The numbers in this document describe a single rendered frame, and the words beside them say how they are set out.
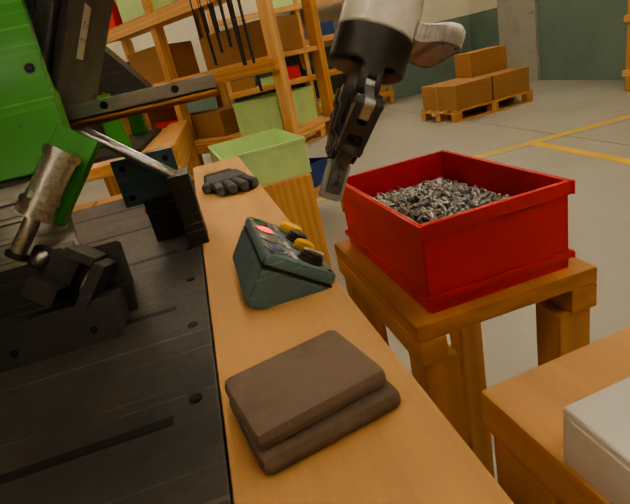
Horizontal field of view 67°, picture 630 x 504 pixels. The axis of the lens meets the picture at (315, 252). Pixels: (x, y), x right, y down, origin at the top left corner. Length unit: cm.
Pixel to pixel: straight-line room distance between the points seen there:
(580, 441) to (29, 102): 57
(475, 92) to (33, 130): 620
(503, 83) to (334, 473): 664
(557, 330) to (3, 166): 70
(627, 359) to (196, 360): 36
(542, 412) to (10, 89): 58
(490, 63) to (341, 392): 697
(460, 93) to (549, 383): 608
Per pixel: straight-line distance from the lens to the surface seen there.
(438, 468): 30
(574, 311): 72
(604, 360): 46
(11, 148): 60
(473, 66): 705
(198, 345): 46
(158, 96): 70
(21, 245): 56
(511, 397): 41
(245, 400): 32
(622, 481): 33
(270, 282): 48
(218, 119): 369
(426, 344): 61
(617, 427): 34
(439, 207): 72
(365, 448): 31
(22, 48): 61
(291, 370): 33
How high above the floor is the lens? 112
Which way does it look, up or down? 22 degrees down
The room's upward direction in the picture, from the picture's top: 13 degrees counter-clockwise
